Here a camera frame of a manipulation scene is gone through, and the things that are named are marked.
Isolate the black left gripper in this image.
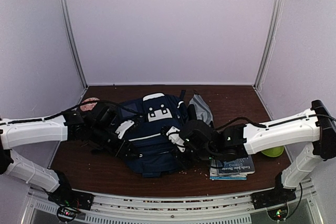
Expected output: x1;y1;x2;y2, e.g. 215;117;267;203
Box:
89;123;141;161

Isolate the navy blue student backpack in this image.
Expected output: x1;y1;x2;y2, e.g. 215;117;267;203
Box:
114;92;188;178

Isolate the Wuthering Heights book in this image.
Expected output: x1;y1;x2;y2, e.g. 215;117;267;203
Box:
212;155;255;176

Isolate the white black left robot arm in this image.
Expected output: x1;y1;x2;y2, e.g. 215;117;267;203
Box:
1;102;143;205

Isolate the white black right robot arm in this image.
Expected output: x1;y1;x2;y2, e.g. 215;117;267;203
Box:
176;100;335;204

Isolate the grey fabric pouch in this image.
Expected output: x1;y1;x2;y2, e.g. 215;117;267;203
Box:
189;90;214;126

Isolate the blue white bottom book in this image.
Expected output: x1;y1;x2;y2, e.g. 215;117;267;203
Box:
209;160;247;180

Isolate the red white patterned bowl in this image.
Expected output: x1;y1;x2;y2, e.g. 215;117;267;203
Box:
80;97;100;111

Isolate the lime green plate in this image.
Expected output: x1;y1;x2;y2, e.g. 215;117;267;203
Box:
261;146;285;158

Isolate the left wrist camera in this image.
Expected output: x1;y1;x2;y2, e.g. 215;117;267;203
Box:
115;120;135;140

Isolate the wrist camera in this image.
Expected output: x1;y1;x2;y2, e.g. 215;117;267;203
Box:
115;120;135;140
161;125;186;153

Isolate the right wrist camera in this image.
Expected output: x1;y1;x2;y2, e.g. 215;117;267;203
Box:
161;125;186;153

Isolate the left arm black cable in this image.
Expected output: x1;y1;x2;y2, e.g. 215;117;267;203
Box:
0;100;148;126

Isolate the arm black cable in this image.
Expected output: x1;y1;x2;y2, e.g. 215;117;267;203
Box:
0;100;148;126
215;113;336;132

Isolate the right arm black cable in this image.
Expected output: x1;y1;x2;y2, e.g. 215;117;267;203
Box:
215;113;336;132

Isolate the aluminium front rail frame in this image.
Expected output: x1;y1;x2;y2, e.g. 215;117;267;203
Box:
20;178;326;224

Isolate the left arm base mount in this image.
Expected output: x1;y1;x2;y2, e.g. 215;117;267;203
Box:
45;170;94;223

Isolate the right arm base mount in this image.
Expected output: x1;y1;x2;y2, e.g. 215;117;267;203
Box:
251;172;303;223

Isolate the right aluminium corner post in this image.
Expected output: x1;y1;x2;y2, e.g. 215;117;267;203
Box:
254;0;284;92

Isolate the aluminium corner post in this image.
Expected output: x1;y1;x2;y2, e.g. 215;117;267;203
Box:
254;0;284;92
60;0;88;89

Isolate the left aluminium corner post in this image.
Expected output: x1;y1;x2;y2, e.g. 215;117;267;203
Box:
60;0;88;89

